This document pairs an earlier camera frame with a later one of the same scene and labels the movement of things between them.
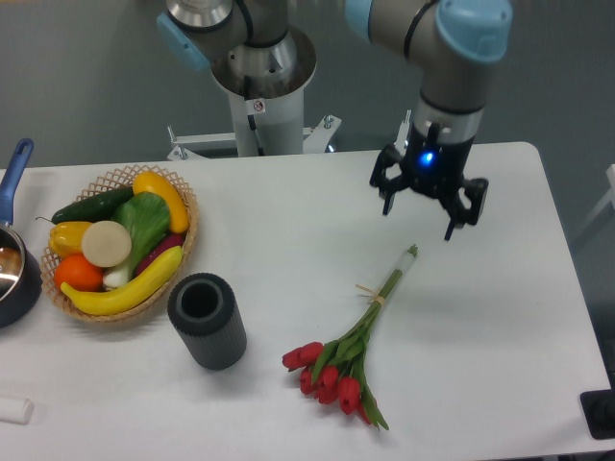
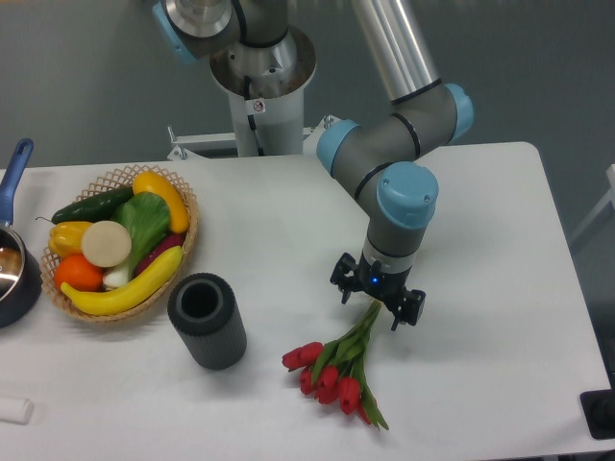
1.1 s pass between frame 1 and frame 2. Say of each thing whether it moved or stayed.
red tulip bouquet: stayed
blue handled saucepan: stayed
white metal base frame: stayed
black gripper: moved
